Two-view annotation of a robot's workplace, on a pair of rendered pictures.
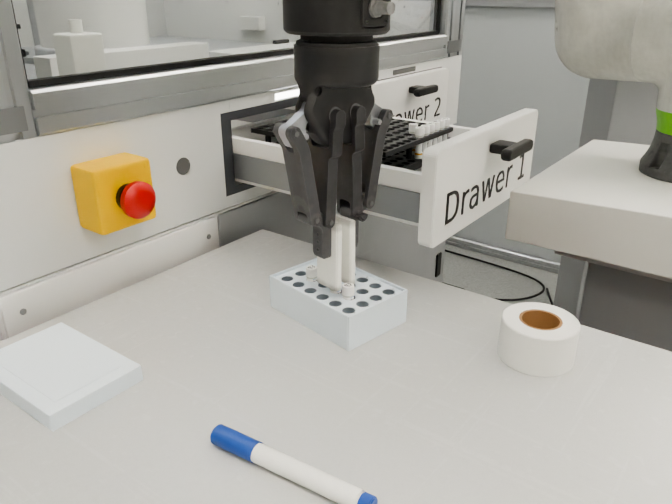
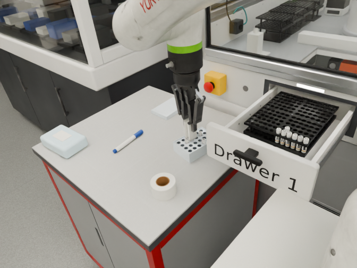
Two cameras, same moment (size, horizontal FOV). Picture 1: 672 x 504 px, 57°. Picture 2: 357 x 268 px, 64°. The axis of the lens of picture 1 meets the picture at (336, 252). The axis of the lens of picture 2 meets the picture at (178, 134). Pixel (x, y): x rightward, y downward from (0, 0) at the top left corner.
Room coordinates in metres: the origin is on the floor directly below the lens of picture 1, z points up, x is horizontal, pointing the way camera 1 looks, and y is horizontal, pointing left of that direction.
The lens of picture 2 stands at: (0.64, -0.74, 1.36)
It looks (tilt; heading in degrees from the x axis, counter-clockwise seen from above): 36 degrees down; 99
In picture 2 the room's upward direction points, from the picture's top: 6 degrees counter-clockwise
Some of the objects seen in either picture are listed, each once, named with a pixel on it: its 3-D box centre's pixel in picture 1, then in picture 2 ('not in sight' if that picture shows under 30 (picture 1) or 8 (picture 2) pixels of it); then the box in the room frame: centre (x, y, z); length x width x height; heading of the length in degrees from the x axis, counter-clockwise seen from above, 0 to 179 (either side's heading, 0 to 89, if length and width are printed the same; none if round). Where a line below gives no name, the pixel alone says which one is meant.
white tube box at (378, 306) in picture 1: (336, 298); (195, 144); (0.58, 0.00, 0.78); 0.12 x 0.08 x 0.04; 43
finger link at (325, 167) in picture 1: (324, 168); (185, 102); (0.55, 0.01, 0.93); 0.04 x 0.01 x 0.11; 43
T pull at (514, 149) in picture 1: (507, 148); (249, 155); (0.72, -0.20, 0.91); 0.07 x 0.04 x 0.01; 143
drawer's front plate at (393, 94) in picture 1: (407, 105); not in sight; (1.17, -0.13, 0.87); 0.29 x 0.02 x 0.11; 143
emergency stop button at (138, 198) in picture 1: (135, 199); (209, 86); (0.62, 0.21, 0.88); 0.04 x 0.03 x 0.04; 143
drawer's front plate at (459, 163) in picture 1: (484, 170); (254, 159); (0.74, -0.18, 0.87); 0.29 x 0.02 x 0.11; 143
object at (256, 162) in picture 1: (347, 152); (291, 123); (0.86, -0.02, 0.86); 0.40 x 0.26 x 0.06; 53
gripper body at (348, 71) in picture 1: (336, 91); (187, 83); (0.56, 0.00, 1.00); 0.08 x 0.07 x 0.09; 133
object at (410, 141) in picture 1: (415, 140); (274, 132); (0.80, -0.10, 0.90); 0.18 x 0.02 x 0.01; 143
